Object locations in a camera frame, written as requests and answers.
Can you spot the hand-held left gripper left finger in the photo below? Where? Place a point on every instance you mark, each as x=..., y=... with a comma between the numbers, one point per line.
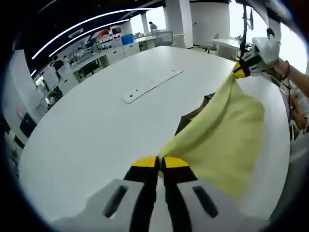
x=135, y=193

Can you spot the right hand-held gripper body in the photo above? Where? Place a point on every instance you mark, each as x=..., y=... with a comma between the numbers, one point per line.
x=266, y=49

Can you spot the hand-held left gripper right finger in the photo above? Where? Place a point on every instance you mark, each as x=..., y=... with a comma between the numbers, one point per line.
x=188, y=198

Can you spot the yellow blue black garment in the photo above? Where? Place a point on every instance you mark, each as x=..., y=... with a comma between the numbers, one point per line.
x=224, y=135

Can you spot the person's right hand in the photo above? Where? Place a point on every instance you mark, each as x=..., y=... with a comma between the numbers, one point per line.
x=275, y=69

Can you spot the black tripod stand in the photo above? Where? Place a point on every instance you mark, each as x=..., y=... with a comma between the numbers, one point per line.
x=245, y=31

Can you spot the white desk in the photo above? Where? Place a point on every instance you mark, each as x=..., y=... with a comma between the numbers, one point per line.
x=225, y=46

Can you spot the grey mesh office chair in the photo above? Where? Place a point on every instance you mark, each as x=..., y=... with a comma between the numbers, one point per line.
x=163, y=38

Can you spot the blue storage bin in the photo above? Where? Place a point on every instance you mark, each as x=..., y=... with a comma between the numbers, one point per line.
x=127, y=39

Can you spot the black waste bin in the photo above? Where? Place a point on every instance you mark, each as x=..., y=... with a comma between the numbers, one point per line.
x=27, y=124

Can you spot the white panel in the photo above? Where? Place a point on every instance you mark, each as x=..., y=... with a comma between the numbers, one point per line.
x=50, y=77

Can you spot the short curved ceiling light strip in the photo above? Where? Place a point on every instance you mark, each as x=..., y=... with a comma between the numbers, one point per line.
x=84, y=35

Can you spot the long curved ceiling light strip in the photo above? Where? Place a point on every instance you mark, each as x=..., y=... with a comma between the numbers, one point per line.
x=84, y=23

